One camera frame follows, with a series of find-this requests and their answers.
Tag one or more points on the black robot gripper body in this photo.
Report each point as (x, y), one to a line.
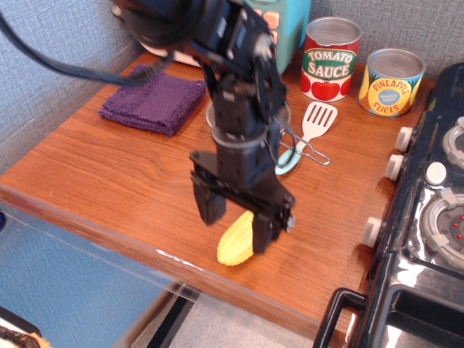
(246, 176)

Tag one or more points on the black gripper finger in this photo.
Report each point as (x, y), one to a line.
(211, 205)
(265, 230)

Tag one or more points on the yellow toy squash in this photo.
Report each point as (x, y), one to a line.
(235, 245)

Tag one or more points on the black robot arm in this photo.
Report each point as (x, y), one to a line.
(243, 110)

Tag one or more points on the small steel frying pan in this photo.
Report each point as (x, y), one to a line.
(286, 134)

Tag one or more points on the purple folded cloth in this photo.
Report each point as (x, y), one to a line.
(161, 105)

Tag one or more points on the tomato sauce toy can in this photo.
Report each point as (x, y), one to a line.
(329, 56)

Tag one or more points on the teal toy microwave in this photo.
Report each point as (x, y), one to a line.
(286, 32)

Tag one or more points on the black toy stove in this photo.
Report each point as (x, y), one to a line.
(415, 291)

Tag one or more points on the pineapple slices toy can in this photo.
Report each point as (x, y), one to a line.
(391, 81)

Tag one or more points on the orange fuzzy object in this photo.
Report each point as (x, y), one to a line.
(24, 340)

